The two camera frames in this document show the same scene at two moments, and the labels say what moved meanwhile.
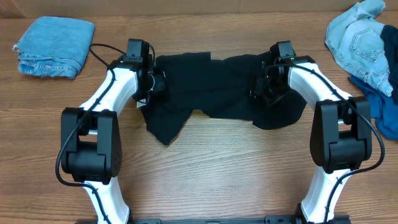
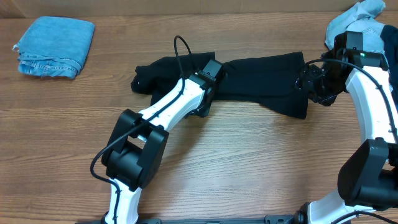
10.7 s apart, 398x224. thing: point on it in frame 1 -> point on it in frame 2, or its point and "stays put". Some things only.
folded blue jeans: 53,46 stays put
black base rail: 270,219 stays put
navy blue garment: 389,34 stays put
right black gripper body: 259,86 -> 311,82
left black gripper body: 158,83 -> 204,109
